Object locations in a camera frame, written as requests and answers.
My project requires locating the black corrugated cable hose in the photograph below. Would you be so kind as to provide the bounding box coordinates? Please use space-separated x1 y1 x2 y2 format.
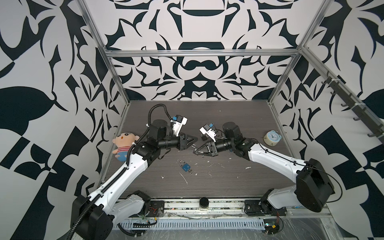
65 103 175 240

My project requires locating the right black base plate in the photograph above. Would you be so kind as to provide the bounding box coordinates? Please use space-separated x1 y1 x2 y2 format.
244 189 287 217

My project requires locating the plush doll striped shirt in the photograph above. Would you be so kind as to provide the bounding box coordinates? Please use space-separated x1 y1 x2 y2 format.
113 133 140 162

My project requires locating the green circuit board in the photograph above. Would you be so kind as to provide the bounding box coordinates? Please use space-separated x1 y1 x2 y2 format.
262 221 284 236

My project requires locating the small blue alarm clock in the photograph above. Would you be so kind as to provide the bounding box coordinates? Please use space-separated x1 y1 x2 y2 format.
263 130 282 147

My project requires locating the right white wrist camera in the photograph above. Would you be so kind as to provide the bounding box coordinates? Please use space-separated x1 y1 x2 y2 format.
199 124 217 142

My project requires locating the front blue padlock with key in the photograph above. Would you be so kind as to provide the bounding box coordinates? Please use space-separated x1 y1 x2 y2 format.
179 161 193 174

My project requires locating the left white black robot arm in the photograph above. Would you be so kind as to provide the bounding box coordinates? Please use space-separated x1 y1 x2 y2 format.
67 115 198 240

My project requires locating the wall hook rail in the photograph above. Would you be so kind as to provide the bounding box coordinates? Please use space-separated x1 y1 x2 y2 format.
322 71 384 145

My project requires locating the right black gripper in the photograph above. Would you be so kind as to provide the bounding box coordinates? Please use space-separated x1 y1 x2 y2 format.
196 138 236 157

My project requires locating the black round knob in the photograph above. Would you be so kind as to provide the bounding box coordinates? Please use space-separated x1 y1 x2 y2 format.
199 197 210 211

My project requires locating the black padlock with key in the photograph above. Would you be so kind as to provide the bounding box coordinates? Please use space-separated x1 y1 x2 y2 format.
201 134 208 141

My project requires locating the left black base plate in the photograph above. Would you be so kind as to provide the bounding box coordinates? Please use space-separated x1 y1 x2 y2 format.
129 200 165 218

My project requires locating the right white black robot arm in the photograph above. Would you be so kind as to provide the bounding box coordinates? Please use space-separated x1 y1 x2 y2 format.
194 122 335 216

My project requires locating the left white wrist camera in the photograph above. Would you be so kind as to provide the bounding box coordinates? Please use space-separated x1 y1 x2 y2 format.
171 115 188 137

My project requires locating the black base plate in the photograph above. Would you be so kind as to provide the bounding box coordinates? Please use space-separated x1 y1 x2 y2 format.
129 200 165 218
244 189 287 217

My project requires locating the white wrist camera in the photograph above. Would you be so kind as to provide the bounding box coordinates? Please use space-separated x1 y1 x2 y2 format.
199 124 217 142
171 115 188 137

